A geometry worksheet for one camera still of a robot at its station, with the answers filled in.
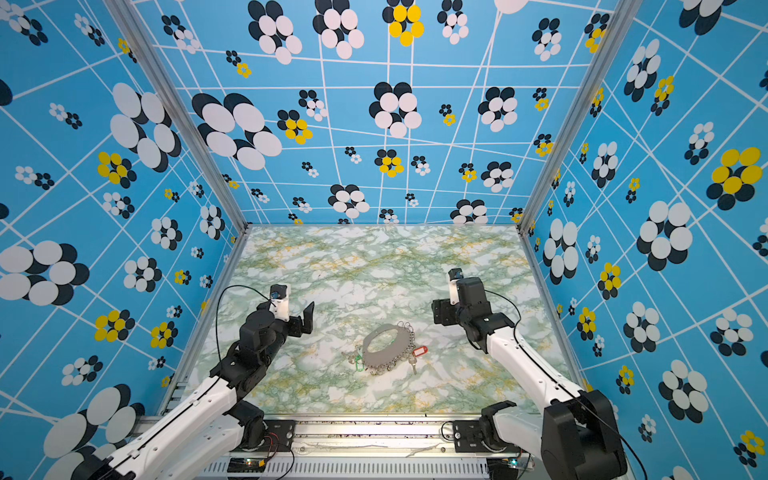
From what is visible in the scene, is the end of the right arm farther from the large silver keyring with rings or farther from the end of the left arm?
the end of the left arm

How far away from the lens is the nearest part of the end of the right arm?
61 cm

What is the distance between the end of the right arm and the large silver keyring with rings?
0.52 ft

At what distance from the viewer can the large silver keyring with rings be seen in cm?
86
